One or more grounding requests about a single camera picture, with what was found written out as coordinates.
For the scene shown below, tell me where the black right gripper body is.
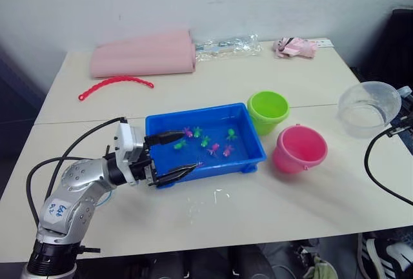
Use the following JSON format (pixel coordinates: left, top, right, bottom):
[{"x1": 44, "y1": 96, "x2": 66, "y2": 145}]
[{"x1": 388, "y1": 116, "x2": 413, "y2": 138}]

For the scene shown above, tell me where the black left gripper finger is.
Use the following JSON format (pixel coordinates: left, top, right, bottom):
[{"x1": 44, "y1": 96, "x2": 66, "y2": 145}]
[
  {"x1": 157, "y1": 162, "x2": 203, "y2": 187},
  {"x1": 144, "y1": 130, "x2": 186, "y2": 147}
]

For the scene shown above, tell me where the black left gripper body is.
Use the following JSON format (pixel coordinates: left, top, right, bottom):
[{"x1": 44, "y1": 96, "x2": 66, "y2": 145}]
[{"x1": 127, "y1": 142, "x2": 160, "y2": 189}]

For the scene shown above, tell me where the clear plastic cup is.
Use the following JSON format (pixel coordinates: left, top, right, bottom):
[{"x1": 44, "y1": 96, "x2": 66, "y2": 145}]
[{"x1": 337, "y1": 80, "x2": 403, "y2": 140}]

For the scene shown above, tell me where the blue plastic tub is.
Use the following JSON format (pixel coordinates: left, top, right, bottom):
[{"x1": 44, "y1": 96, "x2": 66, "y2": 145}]
[{"x1": 144, "y1": 102, "x2": 268, "y2": 190}]

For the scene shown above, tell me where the pink plastic bucket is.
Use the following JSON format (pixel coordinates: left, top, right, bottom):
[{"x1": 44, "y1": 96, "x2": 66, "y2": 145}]
[{"x1": 272, "y1": 124, "x2": 329, "y2": 175}]

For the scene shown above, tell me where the green plastic bucket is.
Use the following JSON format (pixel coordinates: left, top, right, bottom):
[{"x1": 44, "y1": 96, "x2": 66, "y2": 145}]
[{"x1": 247, "y1": 90, "x2": 291, "y2": 137}]

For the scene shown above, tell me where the black chair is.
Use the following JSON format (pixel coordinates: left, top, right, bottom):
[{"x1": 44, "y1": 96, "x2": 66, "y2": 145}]
[{"x1": 350, "y1": 7, "x2": 413, "y2": 99}]

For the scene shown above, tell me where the pink foam mat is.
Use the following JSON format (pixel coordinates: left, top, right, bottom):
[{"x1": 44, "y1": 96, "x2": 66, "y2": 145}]
[{"x1": 89, "y1": 28, "x2": 197, "y2": 79}]

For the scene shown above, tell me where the clear plastic bag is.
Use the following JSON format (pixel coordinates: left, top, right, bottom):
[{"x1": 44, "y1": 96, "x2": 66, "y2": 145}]
[{"x1": 195, "y1": 33, "x2": 262, "y2": 63}]

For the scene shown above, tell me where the white paper strip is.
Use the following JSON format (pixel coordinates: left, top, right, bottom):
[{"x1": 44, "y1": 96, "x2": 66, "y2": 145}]
[{"x1": 309, "y1": 39, "x2": 333, "y2": 49}]

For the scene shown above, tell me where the black white-striped sneaker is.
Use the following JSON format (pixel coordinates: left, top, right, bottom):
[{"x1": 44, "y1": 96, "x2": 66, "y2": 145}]
[{"x1": 357, "y1": 229, "x2": 413, "y2": 279}]

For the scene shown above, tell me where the crumpled pink packaging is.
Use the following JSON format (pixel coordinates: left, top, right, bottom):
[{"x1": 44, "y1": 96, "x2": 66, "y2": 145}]
[{"x1": 272, "y1": 36, "x2": 319, "y2": 60}]

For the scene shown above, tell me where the grey green shoe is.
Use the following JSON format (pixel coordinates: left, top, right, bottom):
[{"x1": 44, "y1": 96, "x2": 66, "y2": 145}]
[{"x1": 295, "y1": 245, "x2": 338, "y2": 279}]

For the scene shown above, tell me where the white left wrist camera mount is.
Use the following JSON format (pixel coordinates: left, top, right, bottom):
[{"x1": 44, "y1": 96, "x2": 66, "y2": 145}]
[{"x1": 113, "y1": 121, "x2": 146, "y2": 187}]

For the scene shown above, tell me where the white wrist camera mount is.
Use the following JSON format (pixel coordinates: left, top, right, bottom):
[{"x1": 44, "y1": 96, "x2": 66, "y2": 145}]
[
  {"x1": 396, "y1": 85, "x2": 413, "y2": 99},
  {"x1": 113, "y1": 121, "x2": 146, "y2": 187}
]

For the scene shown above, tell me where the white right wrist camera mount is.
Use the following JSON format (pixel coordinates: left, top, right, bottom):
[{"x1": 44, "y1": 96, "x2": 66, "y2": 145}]
[{"x1": 396, "y1": 85, "x2": 413, "y2": 99}]

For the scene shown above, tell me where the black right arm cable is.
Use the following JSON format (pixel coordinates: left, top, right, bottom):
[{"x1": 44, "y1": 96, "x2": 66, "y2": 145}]
[{"x1": 363, "y1": 129, "x2": 413, "y2": 206}]

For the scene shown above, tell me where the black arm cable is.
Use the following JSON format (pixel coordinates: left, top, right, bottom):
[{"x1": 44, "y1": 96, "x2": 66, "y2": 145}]
[
  {"x1": 25, "y1": 116, "x2": 127, "y2": 228},
  {"x1": 363, "y1": 129, "x2": 413, "y2": 206}
]

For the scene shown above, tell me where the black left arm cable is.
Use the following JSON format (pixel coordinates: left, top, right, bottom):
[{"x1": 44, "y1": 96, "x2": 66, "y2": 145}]
[{"x1": 25, "y1": 116, "x2": 127, "y2": 228}]

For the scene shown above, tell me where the red plastic bucket handle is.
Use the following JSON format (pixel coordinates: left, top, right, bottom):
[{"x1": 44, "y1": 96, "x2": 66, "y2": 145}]
[{"x1": 77, "y1": 75, "x2": 155, "y2": 102}]

